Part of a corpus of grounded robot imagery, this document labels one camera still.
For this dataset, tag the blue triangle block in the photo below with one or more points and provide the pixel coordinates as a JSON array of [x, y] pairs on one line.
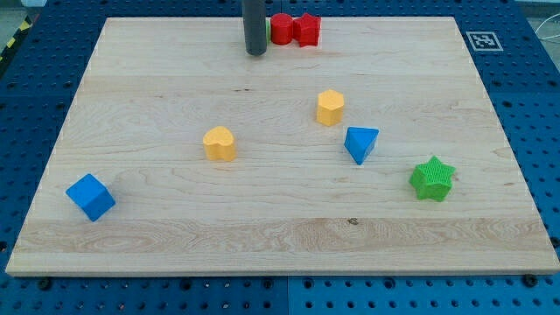
[[359, 142]]

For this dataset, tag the blue cube block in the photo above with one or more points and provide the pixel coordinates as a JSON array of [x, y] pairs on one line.
[[91, 196]]

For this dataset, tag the red cylinder block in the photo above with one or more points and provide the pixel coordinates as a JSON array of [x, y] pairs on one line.
[[281, 29]]

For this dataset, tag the yellow hexagon block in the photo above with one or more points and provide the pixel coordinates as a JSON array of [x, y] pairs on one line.
[[330, 107]]

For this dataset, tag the white fiducial marker tag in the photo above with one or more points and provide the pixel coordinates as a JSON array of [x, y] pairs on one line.
[[484, 41]]

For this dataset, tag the yellow heart block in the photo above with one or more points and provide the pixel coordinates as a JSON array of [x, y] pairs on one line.
[[219, 144]]

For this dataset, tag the green block behind pusher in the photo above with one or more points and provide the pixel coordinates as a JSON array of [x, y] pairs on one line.
[[268, 30]]

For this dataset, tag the red star block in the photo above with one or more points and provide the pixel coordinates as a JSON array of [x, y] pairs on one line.
[[306, 30]]

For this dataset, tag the wooden board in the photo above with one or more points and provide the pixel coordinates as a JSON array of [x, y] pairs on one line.
[[293, 202]]

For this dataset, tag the green star block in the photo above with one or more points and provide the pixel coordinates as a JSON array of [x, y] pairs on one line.
[[432, 180]]

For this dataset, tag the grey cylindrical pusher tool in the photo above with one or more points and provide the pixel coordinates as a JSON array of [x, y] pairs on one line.
[[254, 24]]

